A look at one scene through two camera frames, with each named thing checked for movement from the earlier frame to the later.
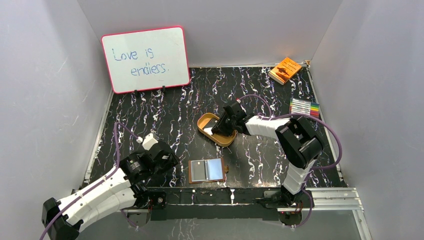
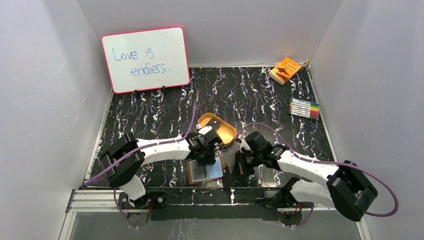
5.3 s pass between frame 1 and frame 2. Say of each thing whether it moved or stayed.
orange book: stayed
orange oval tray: stayed
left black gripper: moved
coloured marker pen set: stayed
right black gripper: moved
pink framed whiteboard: stayed
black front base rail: stayed
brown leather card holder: stayed
